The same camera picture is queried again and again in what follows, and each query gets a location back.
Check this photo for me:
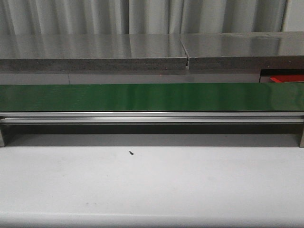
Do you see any grey stone slab right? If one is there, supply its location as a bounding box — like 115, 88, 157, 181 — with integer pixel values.
180, 31, 304, 70

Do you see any grey stone slab left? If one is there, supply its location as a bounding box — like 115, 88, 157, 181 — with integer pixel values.
0, 34, 188, 71

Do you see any right conveyor support leg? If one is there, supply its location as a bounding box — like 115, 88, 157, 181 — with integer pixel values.
297, 124, 304, 148

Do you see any grey stone slab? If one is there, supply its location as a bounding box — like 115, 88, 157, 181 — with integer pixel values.
0, 34, 188, 71
180, 31, 304, 70

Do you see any left conveyor support leg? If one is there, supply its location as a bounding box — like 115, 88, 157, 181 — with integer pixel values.
0, 125, 10, 147

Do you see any grey curtain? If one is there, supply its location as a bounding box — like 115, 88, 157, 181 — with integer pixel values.
0, 0, 287, 35

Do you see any green conveyor belt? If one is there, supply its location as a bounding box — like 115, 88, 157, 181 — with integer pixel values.
0, 83, 304, 112

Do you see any red plastic bin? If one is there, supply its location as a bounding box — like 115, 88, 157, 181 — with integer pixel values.
270, 75, 304, 83

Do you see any conveyor support leg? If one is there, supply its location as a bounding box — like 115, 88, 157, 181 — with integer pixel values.
0, 125, 10, 147
297, 124, 304, 148

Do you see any aluminium conveyor frame rail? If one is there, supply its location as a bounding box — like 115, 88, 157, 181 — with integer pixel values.
0, 111, 304, 124

